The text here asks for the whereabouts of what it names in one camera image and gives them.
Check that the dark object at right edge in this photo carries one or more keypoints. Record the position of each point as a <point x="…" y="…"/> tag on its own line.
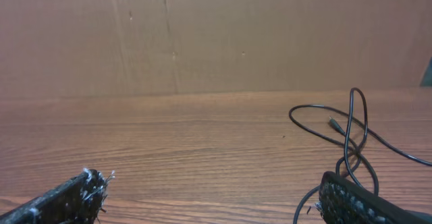
<point x="427" y="76"/>

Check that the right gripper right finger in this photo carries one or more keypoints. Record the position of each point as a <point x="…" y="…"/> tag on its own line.
<point x="341" y="201"/>

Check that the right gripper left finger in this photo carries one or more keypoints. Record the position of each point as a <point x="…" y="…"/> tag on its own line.
<point x="78" y="200"/>

